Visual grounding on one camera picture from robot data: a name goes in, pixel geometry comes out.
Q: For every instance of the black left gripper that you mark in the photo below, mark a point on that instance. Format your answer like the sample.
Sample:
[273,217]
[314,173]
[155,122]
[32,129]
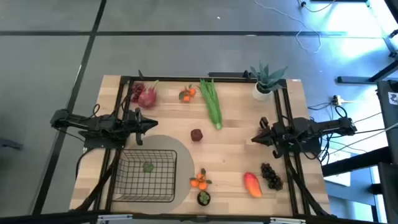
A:
[135,124]

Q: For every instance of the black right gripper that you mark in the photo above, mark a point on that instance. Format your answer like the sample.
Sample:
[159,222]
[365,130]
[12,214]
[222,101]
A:
[280,135]

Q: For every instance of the pink dragon fruit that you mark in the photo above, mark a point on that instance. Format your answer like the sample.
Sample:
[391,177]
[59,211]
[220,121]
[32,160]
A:
[147,98]

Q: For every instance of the red yellow mango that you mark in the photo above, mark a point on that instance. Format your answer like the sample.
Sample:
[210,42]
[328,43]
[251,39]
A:
[252,185]

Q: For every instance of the dark red round fruit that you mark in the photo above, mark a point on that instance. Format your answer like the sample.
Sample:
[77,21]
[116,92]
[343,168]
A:
[196,135]

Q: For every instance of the green bean bundle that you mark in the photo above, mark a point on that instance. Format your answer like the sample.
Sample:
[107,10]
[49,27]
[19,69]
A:
[213,105]

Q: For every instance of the three-tangerine cluster with leaves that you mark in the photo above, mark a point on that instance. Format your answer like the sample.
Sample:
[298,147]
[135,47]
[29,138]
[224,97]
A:
[200,182]

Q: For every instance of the dark purple mangosteen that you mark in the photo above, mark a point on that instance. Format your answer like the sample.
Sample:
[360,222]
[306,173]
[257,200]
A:
[203,198]

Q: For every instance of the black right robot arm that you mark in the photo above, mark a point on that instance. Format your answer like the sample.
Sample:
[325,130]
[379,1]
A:
[323,126]

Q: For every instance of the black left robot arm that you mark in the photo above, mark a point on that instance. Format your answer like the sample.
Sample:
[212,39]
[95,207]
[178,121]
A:
[93,123]

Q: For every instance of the red grape bunch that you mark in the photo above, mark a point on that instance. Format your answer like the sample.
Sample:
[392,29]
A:
[136,90]

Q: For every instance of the black grape bunch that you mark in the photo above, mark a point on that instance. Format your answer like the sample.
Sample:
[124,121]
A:
[272,177]

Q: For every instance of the small green leafy vegetable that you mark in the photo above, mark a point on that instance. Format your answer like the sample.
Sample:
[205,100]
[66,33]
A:
[148,167]

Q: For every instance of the round grey placemat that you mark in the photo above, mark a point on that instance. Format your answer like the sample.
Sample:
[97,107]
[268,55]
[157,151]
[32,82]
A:
[183,155]

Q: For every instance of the two-tangerine cluster with leaves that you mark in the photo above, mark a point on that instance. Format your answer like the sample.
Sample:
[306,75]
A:
[187,94]

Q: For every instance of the potted plant in white pot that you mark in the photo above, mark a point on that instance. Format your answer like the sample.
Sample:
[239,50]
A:
[264,84]

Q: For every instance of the white power strip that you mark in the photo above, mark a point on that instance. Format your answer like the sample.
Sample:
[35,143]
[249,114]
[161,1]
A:
[337,100]

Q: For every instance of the black diagonal floor beam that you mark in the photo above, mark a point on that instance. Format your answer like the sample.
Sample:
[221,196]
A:
[357,161]

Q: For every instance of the black floor stand leg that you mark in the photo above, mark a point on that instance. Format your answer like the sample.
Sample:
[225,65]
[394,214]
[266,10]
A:
[357,80]

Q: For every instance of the dark cabinet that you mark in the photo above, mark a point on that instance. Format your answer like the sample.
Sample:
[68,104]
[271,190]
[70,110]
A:
[388,124]

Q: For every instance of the black aluminium table frame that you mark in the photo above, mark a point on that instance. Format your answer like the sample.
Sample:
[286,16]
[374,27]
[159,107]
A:
[202,79]

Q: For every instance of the silver bracket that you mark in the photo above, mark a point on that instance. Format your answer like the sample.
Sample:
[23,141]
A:
[287,221]
[115,217]

